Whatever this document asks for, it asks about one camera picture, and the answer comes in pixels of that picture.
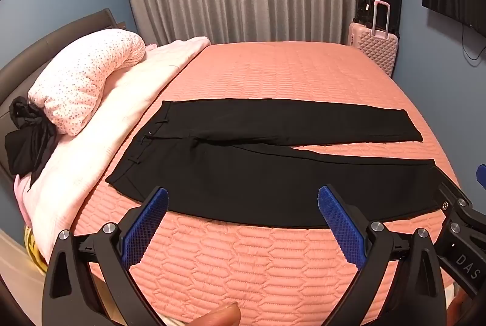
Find person's left hand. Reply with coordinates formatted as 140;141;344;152
195;302;242;326

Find pink suitcase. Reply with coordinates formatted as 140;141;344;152
348;0;399;78

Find black crumpled cloth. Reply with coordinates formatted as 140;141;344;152
5;96;57;194

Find black pants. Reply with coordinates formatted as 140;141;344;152
105;98;447;230

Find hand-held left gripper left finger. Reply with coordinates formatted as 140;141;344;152
43;187;169;326

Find yellow object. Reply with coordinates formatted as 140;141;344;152
23;225;48;276

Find light pink blanket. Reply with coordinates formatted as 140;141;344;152
13;37;211;263

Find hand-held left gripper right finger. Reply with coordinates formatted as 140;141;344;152
318;185;447;326

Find black television cable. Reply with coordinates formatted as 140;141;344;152
461;24;486;67

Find salmon quilted bedspread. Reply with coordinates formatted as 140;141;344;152
72;41;462;326

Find pink floral pillow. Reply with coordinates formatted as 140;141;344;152
28;29;147;137

